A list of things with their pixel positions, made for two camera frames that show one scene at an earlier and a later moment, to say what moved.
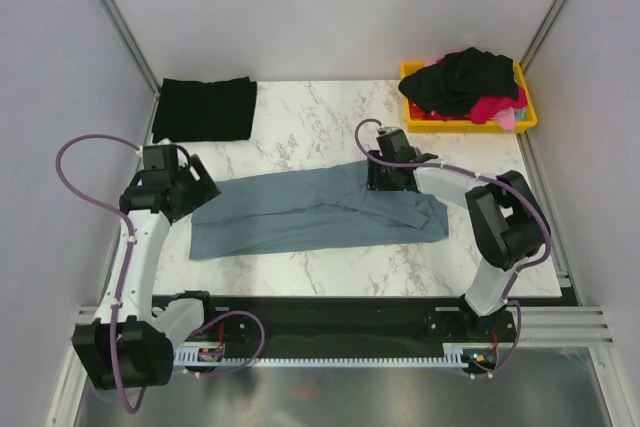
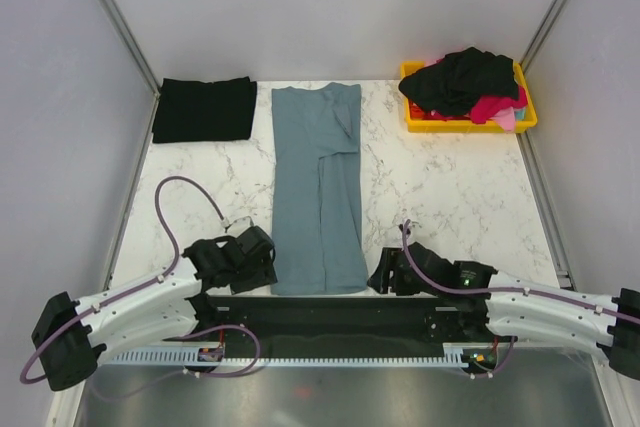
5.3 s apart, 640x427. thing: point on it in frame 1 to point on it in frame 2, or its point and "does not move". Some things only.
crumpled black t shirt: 455,84 does not move
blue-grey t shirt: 331,206 to 318,237
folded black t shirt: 200,110 does not move
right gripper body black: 380,176 to 403,285
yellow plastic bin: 460,124 does not move
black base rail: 486,343 does not move
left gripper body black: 192,193 to 253,276
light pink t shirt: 506,118 does not move
